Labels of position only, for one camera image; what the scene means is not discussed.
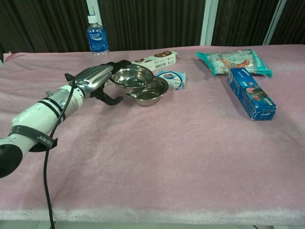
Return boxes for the black velcro strap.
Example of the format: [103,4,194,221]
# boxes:
[10,125,59,149]

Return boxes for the Pocari Sweat plastic bottle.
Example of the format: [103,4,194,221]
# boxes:
[86,14,110,65]

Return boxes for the pink fleece table cloth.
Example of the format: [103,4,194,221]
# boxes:
[0,44,305,226]

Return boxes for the long white cookie box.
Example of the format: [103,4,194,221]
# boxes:
[104,50,179,86]

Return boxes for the white frame post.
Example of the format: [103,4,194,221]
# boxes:
[87,0,103,27]
[199,0,219,46]
[263,0,290,45]

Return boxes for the blue Oreo box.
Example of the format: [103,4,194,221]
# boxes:
[227,68,277,121]

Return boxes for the teal snack bag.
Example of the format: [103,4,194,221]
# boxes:
[195,49,273,78]

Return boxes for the black cable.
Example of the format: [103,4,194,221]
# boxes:
[42,73,77,229]

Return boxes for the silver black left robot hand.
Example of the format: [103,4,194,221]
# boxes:
[71,60,132,106]

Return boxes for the small blue white packet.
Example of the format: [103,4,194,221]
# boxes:
[156,70,187,91]

